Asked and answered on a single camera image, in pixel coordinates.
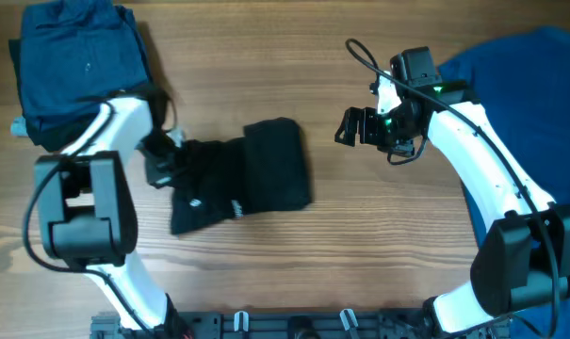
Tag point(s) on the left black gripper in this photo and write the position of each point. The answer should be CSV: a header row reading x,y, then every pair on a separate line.
x,y
159,166

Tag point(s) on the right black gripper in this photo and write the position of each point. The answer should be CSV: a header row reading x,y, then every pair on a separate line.
x,y
368,125

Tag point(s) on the black t-shirt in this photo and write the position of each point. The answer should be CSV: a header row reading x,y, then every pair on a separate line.
x,y
265,170

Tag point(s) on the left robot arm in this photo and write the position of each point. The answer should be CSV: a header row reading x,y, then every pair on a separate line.
x,y
81,218

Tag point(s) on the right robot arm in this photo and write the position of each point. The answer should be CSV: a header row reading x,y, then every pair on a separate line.
x,y
524,259

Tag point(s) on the folded blue denim shirt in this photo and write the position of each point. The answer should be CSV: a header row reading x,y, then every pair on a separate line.
x,y
66,19

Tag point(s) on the blue t-shirt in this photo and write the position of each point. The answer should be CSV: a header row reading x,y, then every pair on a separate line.
x,y
523,82

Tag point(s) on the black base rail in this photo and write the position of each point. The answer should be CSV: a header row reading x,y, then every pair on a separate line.
x,y
383,324

